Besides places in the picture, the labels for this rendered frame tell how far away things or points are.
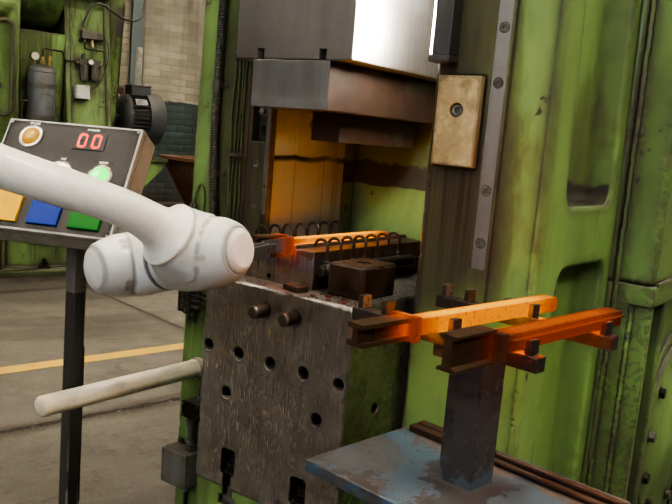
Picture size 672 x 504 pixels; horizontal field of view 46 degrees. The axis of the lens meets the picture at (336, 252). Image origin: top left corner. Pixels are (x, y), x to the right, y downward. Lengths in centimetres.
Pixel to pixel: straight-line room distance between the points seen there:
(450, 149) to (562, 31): 29
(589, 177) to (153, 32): 901
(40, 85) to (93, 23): 73
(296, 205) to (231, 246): 78
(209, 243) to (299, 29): 60
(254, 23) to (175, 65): 897
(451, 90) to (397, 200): 54
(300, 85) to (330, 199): 50
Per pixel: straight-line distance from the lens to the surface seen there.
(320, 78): 157
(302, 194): 193
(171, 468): 211
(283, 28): 164
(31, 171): 116
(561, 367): 188
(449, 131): 154
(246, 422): 167
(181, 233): 116
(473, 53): 155
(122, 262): 127
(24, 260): 633
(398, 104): 176
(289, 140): 188
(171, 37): 1064
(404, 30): 168
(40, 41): 644
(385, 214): 204
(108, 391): 184
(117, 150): 188
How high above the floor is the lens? 122
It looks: 8 degrees down
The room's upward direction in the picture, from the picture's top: 5 degrees clockwise
